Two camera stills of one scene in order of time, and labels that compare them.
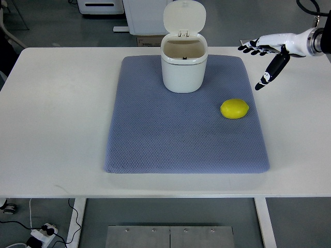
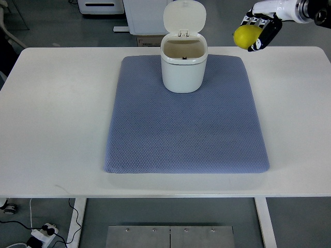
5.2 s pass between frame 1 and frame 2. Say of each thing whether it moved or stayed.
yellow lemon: moved
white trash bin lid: stayed
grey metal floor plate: stayed
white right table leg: stayed
